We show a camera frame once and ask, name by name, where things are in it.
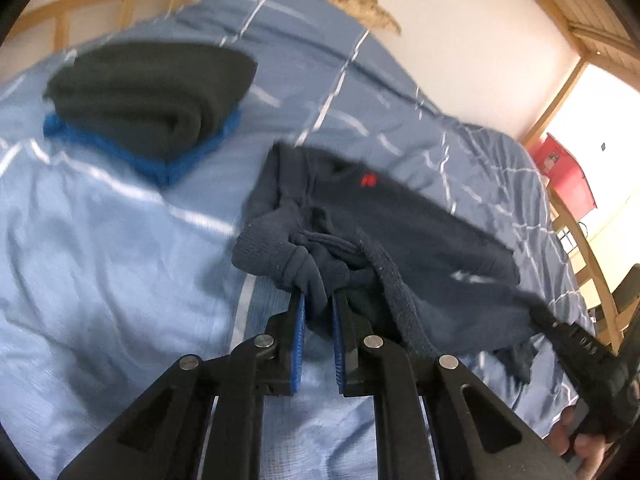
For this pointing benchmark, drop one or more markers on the wooden headboard rail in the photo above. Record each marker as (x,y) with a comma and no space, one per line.
(62,32)

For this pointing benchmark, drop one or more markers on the blue folded garment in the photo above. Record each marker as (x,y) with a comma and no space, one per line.
(150,166)

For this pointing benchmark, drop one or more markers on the beige pillow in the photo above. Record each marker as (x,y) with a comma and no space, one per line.
(360,5)

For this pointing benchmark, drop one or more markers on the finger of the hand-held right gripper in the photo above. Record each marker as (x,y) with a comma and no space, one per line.
(547,320)

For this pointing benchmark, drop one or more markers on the blue checked duvet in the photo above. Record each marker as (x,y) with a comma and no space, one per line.
(125,260)

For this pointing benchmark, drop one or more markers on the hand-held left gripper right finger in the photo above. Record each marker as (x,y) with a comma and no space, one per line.
(340,347)

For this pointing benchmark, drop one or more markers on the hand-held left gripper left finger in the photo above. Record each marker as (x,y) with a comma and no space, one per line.
(298,342)

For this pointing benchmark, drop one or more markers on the wooden footboard rail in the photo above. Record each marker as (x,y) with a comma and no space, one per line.
(582,245)

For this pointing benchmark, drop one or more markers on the dark grey folded garment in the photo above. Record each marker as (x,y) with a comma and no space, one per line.
(150,90)

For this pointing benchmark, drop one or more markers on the red box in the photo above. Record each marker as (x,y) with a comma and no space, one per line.
(565,180)

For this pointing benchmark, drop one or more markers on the person's right hand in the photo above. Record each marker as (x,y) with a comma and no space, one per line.
(585,452)

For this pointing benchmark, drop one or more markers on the wooden bunk slats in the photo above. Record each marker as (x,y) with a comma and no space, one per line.
(575,0)

